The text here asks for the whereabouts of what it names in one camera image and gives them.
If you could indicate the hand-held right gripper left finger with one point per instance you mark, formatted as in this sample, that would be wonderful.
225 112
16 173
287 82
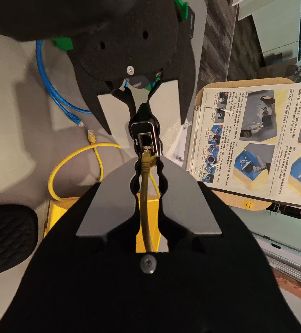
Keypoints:
109 205

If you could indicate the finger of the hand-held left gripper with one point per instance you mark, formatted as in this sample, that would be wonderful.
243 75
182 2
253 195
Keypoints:
114 111
168 109

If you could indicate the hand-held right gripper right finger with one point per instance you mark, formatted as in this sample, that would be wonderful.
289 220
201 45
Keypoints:
189 208

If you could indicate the black ethernet splitter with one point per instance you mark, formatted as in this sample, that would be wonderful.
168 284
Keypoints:
136 140

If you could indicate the yellow plastic bin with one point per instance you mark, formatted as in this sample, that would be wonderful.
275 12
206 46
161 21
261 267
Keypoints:
59 208

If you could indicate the green plastic bin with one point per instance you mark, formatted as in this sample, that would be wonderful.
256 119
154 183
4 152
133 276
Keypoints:
62 43

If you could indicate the instruction sign board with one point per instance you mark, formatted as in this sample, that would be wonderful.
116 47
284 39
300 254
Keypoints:
257 143

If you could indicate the black wrist rest pad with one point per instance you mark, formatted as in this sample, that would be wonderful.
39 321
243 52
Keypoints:
7 239

